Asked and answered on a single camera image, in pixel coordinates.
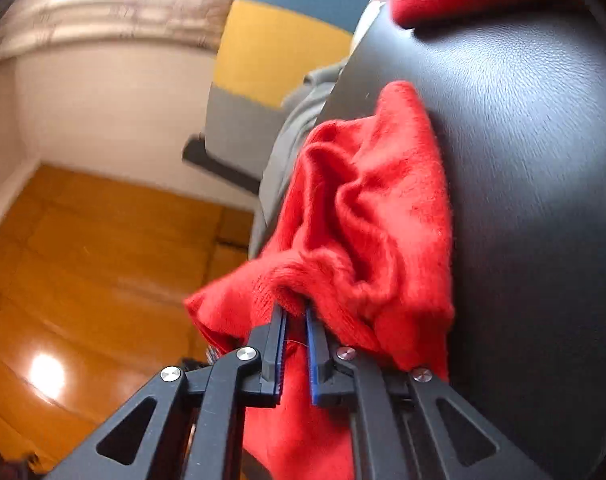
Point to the beige patterned curtain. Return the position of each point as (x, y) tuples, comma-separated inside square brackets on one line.
[(108, 20)]

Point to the grey garment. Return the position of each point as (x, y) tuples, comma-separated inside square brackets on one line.
[(288, 160)]

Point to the grey yellow blue chair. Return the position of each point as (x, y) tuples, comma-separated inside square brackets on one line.
[(273, 35)]

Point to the black leather seat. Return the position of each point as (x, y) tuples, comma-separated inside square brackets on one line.
[(533, 185)]

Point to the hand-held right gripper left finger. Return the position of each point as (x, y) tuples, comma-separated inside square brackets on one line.
[(282, 360)]

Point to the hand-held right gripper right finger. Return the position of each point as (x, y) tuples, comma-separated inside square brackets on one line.
[(310, 360)]

